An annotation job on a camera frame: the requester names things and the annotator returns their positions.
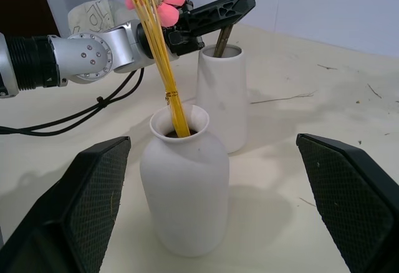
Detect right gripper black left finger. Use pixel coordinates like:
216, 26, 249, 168
0, 135, 132, 273

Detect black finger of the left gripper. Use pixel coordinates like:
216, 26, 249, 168
186, 0, 257, 37

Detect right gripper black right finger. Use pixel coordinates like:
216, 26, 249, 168
296, 133, 399, 273

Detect brown branch stems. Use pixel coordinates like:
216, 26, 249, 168
213, 0, 254, 58

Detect yellow dried wheat stalks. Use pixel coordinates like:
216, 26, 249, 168
117, 0, 191, 138

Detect white conical vase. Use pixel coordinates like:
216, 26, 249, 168
195, 44, 249, 155

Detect long thin dry twig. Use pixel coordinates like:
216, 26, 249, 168
251, 91, 317, 105

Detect white round bottle vase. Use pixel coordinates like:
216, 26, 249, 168
139, 104, 231, 257

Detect dark brown door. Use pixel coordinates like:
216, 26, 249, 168
0, 0, 60, 39

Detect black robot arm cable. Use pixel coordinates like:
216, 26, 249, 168
0, 67, 146, 137

